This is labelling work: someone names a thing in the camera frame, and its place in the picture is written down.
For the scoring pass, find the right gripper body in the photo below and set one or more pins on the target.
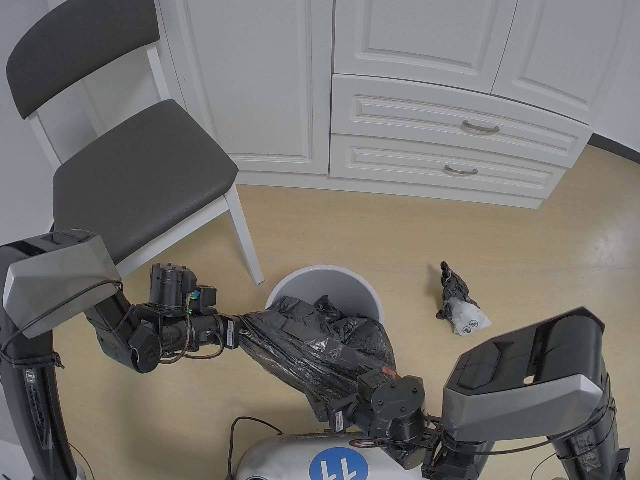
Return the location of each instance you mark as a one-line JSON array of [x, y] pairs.
[[350, 415]]

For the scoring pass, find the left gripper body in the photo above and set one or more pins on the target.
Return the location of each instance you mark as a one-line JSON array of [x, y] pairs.
[[215, 330]]

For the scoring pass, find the black plastic bag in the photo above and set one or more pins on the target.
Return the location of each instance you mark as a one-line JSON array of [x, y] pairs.
[[310, 348]]

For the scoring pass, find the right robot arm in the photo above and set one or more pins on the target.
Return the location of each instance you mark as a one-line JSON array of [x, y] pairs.
[[525, 368]]

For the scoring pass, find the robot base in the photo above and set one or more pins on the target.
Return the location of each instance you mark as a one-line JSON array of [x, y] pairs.
[[280, 458]]

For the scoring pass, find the white trash bin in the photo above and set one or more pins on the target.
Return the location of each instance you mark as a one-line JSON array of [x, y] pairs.
[[325, 280]]

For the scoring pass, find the crumpled black white wrapper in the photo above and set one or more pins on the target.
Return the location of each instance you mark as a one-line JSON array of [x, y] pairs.
[[452, 288]]

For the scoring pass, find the white chair dark grey seat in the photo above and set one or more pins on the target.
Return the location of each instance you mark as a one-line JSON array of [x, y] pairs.
[[145, 178]]

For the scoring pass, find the white wardrobe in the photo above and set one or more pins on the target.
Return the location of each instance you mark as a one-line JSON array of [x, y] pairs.
[[425, 18]]

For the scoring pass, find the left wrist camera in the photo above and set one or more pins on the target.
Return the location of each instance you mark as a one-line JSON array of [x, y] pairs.
[[206, 298]]

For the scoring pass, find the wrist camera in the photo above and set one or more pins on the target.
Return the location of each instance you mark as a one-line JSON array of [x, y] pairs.
[[372, 382], [206, 298]]

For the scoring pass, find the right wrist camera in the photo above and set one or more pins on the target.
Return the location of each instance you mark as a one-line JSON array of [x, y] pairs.
[[372, 382]]

